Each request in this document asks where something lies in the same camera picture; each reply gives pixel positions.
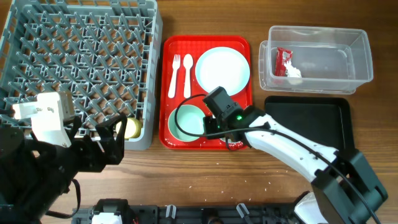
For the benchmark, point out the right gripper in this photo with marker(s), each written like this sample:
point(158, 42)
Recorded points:
point(211, 132)

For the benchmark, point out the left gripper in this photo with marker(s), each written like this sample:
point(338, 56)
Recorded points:
point(95, 161)

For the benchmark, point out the light blue bowl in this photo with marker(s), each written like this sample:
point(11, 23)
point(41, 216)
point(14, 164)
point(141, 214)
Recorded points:
point(232, 145)

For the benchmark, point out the green bowl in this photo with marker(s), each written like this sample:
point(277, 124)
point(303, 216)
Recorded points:
point(190, 119)

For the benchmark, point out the yellow plastic cup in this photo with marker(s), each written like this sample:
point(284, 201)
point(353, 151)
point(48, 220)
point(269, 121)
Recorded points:
point(133, 128)

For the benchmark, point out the white napkin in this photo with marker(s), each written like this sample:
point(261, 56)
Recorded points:
point(293, 74)

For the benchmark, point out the red ketchup packet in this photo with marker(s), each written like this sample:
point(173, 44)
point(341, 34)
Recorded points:
point(283, 56)

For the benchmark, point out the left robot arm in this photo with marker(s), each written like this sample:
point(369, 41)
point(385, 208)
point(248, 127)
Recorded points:
point(35, 173)

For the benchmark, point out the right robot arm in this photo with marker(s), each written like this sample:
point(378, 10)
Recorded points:
point(346, 188)

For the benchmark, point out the grey dishwasher rack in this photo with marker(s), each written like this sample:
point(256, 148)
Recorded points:
point(105, 53)

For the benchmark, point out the black waste tray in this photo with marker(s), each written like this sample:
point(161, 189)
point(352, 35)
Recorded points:
point(324, 120)

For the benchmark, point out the large light blue plate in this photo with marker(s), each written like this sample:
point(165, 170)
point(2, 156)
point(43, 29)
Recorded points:
point(225, 67)

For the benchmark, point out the red plastic tray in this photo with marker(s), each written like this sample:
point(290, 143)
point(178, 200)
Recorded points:
point(197, 46)

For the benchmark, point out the white plastic spoon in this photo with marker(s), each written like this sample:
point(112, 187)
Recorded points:
point(187, 63)

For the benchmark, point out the white plastic fork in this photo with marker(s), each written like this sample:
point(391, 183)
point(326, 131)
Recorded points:
point(173, 83)

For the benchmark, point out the clear plastic bin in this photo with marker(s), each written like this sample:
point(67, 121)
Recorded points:
point(330, 60)

